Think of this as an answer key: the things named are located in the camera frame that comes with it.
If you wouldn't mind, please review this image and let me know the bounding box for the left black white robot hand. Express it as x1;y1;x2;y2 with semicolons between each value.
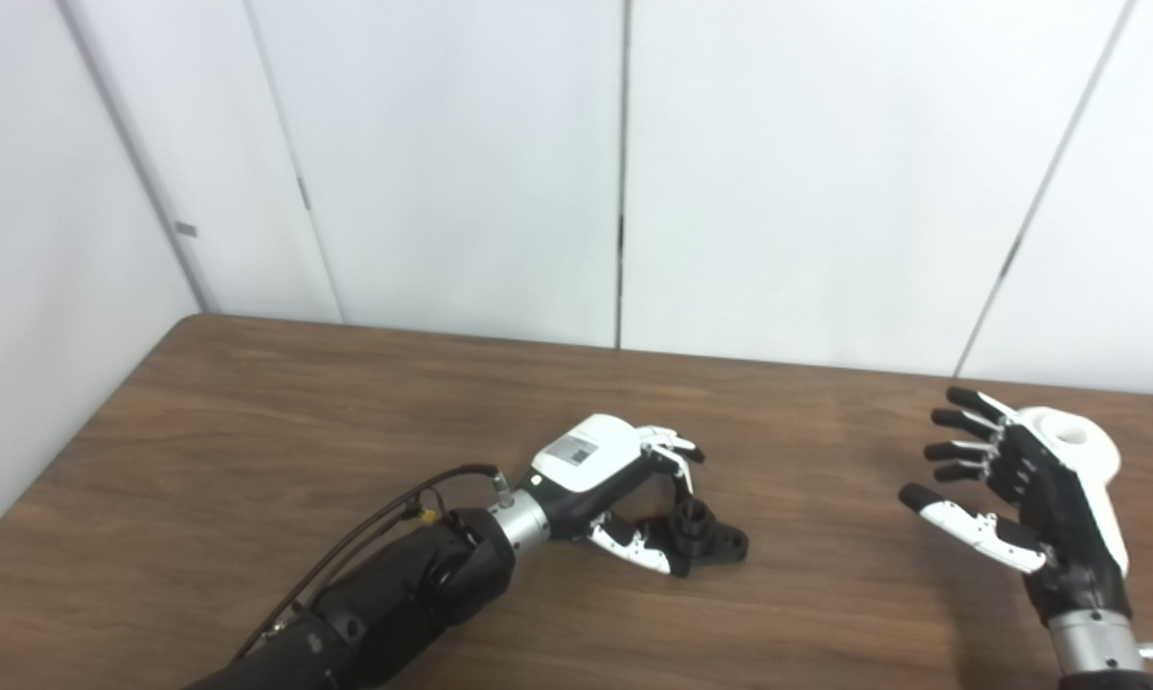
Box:
530;414;707;577

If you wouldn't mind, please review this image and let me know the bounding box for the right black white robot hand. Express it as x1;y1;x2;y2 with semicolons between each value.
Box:
899;386;1133;629

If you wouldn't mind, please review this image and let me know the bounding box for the round white piece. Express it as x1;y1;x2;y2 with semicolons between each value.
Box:
1017;406;1121;482

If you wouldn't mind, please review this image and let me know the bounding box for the black flanged holder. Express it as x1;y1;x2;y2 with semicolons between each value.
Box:
634;498;749;578

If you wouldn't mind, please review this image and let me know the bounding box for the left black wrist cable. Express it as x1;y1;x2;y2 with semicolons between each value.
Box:
231;464;515;662

